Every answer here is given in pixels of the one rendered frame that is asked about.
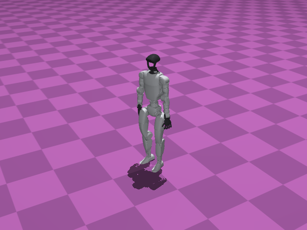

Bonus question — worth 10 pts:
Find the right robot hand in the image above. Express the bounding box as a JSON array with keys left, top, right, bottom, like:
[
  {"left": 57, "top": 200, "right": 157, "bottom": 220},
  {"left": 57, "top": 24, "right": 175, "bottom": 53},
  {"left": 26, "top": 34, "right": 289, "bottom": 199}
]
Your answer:
[{"left": 137, "top": 104, "right": 142, "bottom": 115}]

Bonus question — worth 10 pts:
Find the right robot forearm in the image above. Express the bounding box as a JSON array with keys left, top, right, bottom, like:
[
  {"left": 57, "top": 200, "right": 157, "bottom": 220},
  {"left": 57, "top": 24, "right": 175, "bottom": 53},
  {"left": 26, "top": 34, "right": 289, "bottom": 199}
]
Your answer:
[{"left": 137, "top": 92, "right": 143, "bottom": 107}]

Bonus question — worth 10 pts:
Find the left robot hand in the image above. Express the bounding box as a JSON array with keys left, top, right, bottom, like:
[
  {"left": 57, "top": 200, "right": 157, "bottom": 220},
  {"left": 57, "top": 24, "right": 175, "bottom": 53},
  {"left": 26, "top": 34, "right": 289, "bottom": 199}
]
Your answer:
[{"left": 162, "top": 114, "right": 172, "bottom": 129}]

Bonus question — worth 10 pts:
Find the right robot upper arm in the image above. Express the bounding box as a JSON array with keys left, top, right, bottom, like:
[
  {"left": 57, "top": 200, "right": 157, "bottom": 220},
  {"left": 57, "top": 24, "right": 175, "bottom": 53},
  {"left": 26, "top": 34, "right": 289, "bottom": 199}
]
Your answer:
[{"left": 136, "top": 70, "right": 146, "bottom": 94}]

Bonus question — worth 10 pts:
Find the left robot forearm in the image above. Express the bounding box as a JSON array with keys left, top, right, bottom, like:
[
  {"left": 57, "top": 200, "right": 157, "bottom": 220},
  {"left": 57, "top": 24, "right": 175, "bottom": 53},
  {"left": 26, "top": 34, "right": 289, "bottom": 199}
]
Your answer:
[{"left": 163, "top": 96, "right": 170, "bottom": 118}]

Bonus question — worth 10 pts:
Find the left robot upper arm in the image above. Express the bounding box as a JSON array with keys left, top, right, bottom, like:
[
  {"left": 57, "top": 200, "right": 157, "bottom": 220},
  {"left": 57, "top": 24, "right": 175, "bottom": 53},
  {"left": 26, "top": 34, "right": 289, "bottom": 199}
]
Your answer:
[{"left": 159, "top": 75, "right": 169, "bottom": 102}]

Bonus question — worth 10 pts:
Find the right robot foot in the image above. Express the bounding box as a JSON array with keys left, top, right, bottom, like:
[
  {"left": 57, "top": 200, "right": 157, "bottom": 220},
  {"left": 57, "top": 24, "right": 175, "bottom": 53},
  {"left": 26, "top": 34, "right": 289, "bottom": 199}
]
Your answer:
[{"left": 140, "top": 154, "right": 155, "bottom": 164}]

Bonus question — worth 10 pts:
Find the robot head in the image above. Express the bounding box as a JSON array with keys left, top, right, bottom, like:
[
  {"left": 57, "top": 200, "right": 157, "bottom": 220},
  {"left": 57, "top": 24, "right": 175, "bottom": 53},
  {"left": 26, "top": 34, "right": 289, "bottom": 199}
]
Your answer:
[{"left": 146, "top": 54, "right": 160, "bottom": 74}]

